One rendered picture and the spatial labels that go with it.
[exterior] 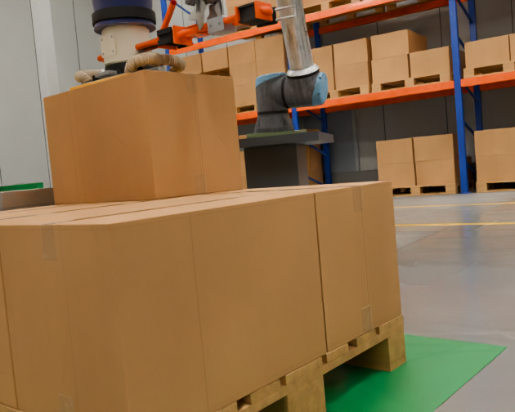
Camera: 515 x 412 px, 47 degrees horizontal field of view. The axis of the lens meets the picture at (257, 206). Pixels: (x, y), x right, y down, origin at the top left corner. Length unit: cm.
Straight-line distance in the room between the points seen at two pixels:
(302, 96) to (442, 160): 652
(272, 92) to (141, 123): 104
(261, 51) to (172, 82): 872
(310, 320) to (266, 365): 18
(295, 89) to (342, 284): 139
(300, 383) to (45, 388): 56
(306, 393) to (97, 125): 114
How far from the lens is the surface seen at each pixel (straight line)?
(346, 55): 982
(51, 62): 589
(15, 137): 1296
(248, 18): 184
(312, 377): 148
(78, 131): 219
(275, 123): 280
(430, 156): 922
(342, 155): 1115
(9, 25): 1340
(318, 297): 147
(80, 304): 114
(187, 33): 202
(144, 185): 191
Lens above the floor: 61
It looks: 4 degrees down
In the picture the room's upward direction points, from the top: 5 degrees counter-clockwise
